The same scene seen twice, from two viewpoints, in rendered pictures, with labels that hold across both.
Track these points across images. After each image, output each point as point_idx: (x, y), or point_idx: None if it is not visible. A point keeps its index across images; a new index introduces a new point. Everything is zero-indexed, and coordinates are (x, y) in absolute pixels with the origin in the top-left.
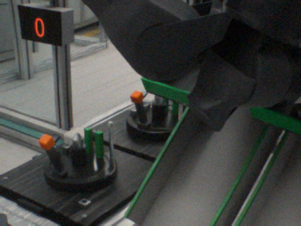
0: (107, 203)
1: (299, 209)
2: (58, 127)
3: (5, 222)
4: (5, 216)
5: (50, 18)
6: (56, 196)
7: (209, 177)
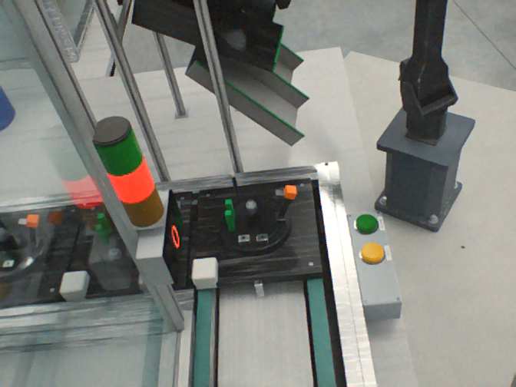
0: (276, 186)
1: None
2: (183, 325)
3: (382, 135)
4: (378, 140)
5: (173, 209)
6: (298, 215)
7: (257, 100)
